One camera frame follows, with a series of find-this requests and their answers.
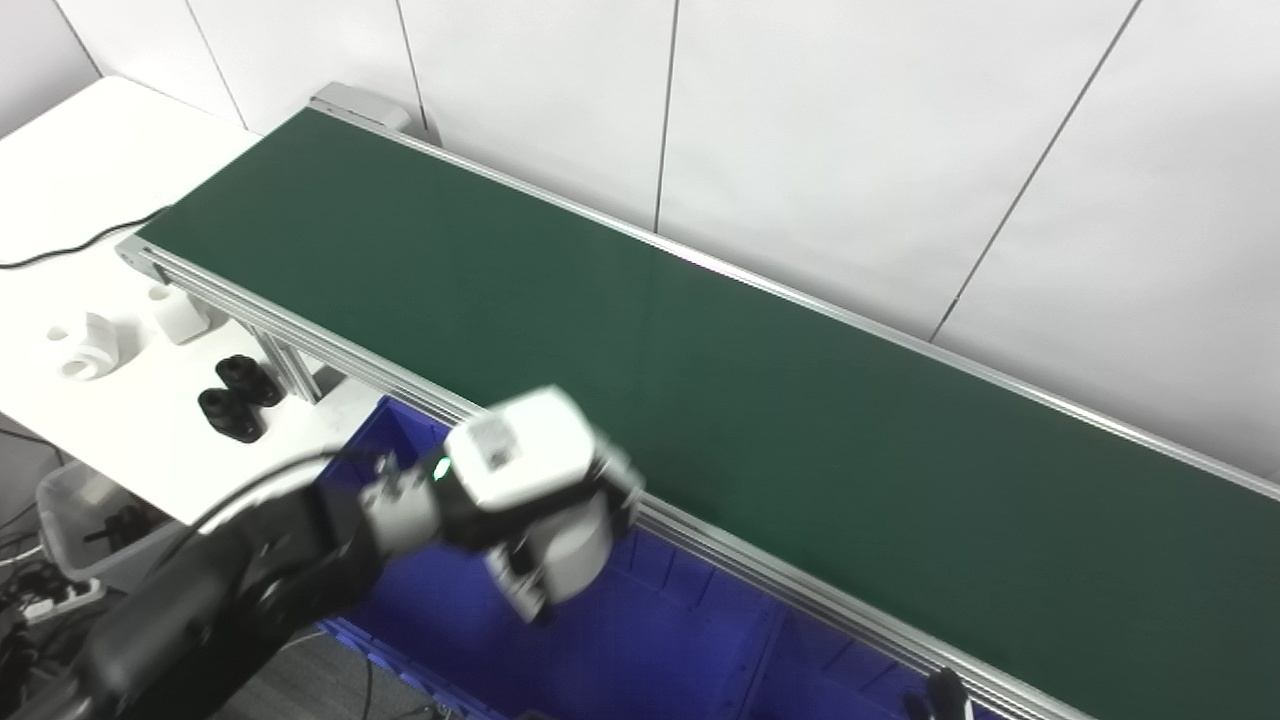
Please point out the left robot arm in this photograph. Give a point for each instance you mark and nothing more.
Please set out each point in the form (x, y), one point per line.
(200, 600)

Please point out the black plastic part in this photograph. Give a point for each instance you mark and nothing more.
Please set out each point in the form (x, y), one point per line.
(232, 413)
(250, 378)

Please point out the white bracket part with holes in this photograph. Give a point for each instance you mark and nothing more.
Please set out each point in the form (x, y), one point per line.
(95, 345)

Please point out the clear plastic container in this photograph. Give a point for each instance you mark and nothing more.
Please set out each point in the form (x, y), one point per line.
(75, 500)

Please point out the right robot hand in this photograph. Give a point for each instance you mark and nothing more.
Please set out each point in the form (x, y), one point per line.
(945, 695)

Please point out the white block part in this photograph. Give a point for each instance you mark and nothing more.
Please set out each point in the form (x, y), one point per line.
(185, 318)

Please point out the green conveyor belt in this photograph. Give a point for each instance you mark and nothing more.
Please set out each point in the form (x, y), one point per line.
(800, 420)
(355, 100)

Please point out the large blue plastic bin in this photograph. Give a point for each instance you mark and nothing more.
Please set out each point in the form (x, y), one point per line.
(830, 680)
(640, 650)

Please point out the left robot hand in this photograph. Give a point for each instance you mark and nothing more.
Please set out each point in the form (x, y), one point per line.
(520, 450)

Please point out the white power strip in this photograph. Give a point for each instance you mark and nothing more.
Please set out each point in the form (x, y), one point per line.
(65, 600)

